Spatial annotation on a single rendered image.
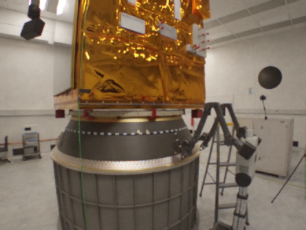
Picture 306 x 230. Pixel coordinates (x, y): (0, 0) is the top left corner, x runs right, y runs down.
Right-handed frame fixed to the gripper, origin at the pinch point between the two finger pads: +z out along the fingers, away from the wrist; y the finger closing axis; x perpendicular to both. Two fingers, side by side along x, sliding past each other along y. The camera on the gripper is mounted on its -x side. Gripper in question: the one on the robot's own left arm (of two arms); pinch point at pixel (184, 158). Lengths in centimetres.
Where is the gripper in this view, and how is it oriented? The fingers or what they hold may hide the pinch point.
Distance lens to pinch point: 183.6
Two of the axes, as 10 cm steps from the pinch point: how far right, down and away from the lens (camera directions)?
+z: -3.8, 8.5, 3.7
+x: 6.5, 5.3, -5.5
